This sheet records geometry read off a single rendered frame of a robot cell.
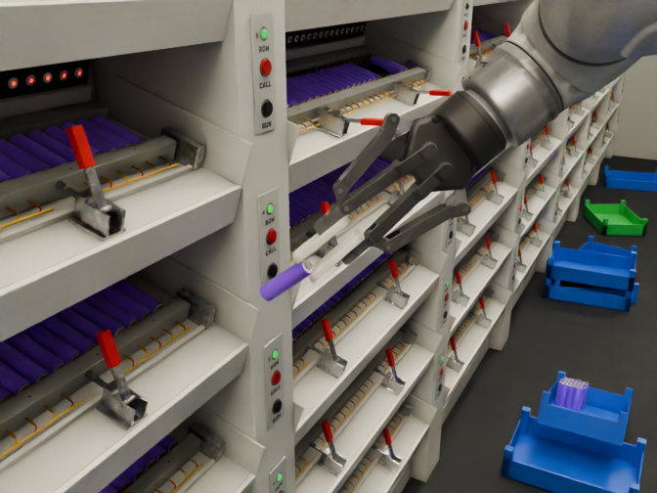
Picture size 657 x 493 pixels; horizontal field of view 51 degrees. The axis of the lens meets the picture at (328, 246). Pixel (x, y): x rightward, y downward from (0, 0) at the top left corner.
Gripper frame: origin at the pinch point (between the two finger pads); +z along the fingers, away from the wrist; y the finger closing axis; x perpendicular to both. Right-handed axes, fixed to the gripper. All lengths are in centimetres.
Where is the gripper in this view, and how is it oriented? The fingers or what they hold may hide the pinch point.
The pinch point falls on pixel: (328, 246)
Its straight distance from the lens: 69.8
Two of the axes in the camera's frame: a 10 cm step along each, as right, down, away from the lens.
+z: -7.7, 6.3, 1.0
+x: 0.6, 2.3, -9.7
